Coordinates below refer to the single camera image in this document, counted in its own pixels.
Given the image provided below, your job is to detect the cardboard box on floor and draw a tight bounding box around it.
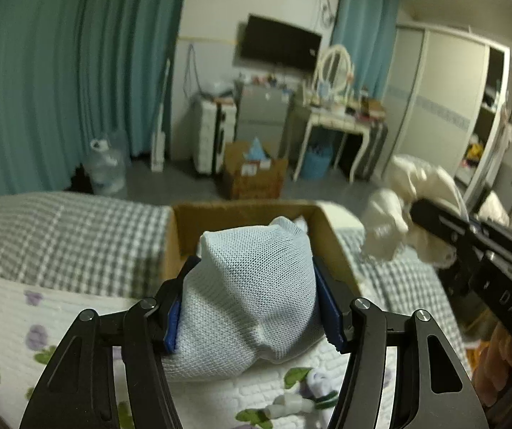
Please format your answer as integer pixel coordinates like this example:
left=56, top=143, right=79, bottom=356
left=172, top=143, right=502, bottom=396
left=222, top=142, right=288, bottom=199

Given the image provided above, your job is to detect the person's right hand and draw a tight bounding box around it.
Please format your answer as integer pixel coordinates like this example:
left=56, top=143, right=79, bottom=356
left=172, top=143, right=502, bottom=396
left=472, top=322, right=512, bottom=408

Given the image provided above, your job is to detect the black wall television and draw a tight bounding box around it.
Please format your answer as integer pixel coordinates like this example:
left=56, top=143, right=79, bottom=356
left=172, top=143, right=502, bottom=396
left=239, top=15, right=322, bottom=73

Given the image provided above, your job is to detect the grey checked bed sheet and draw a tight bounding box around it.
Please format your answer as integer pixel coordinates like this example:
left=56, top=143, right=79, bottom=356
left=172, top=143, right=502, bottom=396
left=0, top=192, right=468, bottom=363

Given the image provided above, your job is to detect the white suitcase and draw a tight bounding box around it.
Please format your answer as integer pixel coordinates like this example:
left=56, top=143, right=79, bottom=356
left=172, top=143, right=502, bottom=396
left=192, top=99, right=237, bottom=175

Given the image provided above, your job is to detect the clear water jug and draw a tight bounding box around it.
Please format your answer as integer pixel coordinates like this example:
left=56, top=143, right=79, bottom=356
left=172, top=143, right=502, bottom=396
left=83, top=130, right=131, bottom=199

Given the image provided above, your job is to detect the teal curtain right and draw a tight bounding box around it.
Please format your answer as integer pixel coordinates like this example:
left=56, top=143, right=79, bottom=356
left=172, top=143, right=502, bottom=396
left=332, top=0, right=400, bottom=100

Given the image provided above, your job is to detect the dark striped suitcase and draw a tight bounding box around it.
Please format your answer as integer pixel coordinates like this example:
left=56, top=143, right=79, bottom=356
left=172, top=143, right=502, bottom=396
left=355, top=122, right=388, bottom=181

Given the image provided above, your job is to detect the white louvred wardrobe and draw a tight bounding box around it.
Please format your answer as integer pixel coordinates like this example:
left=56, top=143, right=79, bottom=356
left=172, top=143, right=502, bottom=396
left=375, top=22, right=512, bottom=206

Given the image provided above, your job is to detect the floral quilted blanket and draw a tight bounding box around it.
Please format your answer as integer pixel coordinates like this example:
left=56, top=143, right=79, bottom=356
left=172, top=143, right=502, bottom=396
left=0, top=276, right=401, bottom=429

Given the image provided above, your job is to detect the blue laundry basket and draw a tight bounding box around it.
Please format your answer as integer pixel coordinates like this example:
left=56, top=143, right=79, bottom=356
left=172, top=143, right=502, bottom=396
left=300, top=144, right=333, bottom=180

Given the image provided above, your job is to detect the light blue mesh pouch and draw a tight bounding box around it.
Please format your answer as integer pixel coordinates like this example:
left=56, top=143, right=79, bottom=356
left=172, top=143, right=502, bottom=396
left=163, top=216, right=325, bottom=381

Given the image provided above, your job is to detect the teal curtain left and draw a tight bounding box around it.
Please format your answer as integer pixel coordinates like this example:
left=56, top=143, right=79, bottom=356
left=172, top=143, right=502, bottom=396
left=0, top=0, right=183, bottom=195

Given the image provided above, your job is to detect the white oval vanity mirror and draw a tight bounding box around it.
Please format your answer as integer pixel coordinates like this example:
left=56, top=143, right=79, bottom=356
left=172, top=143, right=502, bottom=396
left=312, top=44, right=354, bottom=96

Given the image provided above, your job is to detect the open cardboard box on bed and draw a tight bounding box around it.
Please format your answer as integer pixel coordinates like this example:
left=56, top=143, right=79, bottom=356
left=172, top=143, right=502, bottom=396
left=161, top=200, right=367, bottom=299

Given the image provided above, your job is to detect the white flower plush toy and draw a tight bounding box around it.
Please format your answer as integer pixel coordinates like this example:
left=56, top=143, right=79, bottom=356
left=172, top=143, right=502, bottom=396
left=263, top=368, right=339, bottom=428

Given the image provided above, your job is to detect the white dressing table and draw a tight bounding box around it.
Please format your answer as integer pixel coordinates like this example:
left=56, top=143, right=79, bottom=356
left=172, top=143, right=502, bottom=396
left=290, top=101, right=371, bottom=184

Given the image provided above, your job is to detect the white floor mop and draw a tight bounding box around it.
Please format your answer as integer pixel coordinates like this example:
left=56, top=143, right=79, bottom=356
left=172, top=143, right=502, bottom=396
left=150, top=59, right=170, bottom=173

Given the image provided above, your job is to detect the grey mini fridge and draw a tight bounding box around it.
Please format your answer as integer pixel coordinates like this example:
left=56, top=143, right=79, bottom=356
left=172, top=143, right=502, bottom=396
left=235, top=83, right=292, bottom=158

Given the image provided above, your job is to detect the teal curtain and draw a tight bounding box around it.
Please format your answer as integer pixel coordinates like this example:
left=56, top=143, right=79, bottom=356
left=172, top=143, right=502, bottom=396
left=332, top=0, right=400, bottom=100
left=0, top=0, right=183, bottom=195

